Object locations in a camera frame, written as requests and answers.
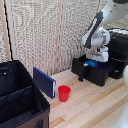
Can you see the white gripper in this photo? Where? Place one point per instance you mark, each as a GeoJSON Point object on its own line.
{"type": "Point", "coordinates": [97, 55]}

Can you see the black air fryer drawer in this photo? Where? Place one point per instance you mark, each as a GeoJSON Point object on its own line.
{"type": "Point", "coordinates": [96, 75]}

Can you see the red plastic cup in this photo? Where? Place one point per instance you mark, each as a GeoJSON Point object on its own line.
{"type": "Point", "coordinates": [64, 93]}

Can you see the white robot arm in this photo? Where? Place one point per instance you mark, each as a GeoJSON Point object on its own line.
{"type": "Point", "coordinates": [113, 13]}

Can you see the black air fryer body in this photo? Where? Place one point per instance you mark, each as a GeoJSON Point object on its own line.
{"type": "Point", "coordinates": [120, 46]}

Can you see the blue hardcover book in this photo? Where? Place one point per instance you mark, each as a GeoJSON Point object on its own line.
{"type": "Point", "coordinates": [43, 81]}

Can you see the beige woven folding screen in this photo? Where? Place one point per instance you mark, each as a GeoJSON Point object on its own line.
{"type": "Point", "coordinates": [36, 33]}

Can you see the black fabric storage box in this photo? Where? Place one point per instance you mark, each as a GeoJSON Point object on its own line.
{"type": "Point", "coordinates": [20, 100]}

